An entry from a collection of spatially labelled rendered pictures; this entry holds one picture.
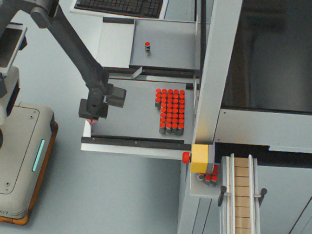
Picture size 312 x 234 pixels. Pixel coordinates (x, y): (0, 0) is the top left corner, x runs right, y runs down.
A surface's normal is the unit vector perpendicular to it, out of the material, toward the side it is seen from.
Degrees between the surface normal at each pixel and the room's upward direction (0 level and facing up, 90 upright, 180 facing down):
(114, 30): 0
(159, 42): 0
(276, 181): 90
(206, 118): 90
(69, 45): 92
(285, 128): 90
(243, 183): 0
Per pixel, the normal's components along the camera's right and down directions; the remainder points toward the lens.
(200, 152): 0.04, -0.58
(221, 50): -0.06, 0.81
